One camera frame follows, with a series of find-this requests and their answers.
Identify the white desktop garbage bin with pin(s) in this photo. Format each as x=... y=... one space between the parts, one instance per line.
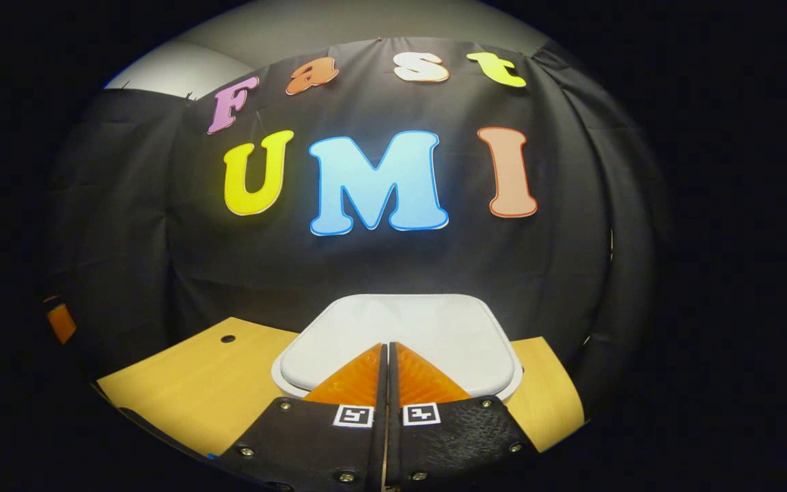
x=400 y=321

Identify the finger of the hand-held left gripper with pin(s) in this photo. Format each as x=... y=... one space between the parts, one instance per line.
x=61 y=322

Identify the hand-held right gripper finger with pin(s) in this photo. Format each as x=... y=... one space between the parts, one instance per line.
x=395 y=437
x=380 y=437

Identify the black backdrop cloth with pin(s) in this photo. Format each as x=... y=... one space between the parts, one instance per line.
x=366 y=266

